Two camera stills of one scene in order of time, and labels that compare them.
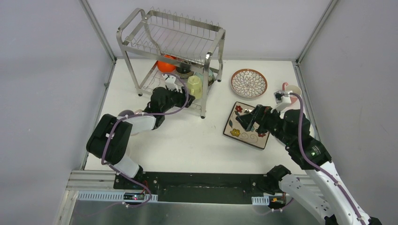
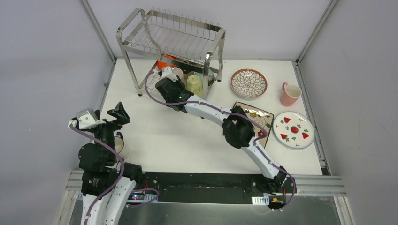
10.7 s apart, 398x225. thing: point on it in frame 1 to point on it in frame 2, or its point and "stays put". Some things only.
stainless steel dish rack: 171,51 stays put
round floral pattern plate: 248,83 stays put
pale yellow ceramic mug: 195,86 stays put
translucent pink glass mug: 140,123 to 178,71
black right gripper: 260,114 to 180,83
